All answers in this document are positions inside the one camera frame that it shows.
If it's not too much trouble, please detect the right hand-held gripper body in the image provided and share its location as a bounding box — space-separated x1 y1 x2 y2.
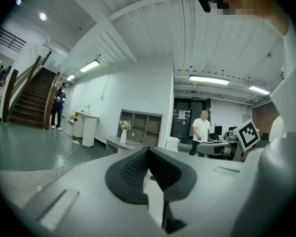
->
223 118 260 162

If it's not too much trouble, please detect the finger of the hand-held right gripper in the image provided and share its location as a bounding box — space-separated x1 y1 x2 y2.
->
196 141 227 158

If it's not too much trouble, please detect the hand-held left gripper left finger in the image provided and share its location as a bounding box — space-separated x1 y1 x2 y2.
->
22 147 161 237

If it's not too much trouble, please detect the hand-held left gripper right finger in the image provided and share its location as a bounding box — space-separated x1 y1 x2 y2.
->
148 147 261 237

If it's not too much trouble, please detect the black double door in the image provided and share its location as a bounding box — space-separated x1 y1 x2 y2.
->
170 96 211 144

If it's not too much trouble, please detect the person's white t-shirt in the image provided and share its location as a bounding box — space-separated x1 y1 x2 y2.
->
234 16 296 237

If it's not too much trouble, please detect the grey wooden shelf unit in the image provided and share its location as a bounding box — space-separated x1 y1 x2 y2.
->
117 109 163 148

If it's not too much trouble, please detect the white round counter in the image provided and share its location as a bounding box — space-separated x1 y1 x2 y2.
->
72 110 101 148

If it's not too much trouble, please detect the pastel flower bouquet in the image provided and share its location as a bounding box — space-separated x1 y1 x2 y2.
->
118 119 134 131

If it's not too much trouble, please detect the brown wooden staircase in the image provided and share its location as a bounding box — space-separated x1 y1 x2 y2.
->
2 50 62 130

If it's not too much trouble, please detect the person's head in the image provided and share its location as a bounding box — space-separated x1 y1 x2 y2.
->
212 0 290 36

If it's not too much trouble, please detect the black metal railing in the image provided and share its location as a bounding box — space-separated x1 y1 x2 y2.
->
0 27 27 51

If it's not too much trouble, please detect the white power cable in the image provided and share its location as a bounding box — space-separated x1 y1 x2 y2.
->
58 142 81 176

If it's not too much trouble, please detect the white wall conduit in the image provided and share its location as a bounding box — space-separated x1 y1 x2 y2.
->
100 64 113 101

